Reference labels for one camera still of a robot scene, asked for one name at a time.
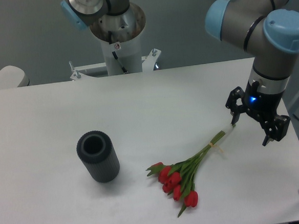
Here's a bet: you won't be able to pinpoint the white rounded chair part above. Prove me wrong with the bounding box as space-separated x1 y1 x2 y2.
0 65 30 90

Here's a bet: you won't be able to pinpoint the dark grey ribbed vase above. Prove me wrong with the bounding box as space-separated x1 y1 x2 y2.
76 130 120 183

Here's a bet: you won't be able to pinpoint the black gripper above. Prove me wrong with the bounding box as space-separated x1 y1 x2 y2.
225 82 291 146

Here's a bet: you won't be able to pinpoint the grey robot arm, blue caps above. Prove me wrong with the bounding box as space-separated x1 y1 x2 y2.
205 0 299 145

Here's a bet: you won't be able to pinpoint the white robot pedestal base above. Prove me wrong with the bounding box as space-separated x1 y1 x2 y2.
69 40 162 80

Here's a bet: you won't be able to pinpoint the red tulip bouquet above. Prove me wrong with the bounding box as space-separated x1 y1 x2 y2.
146 124 236 217

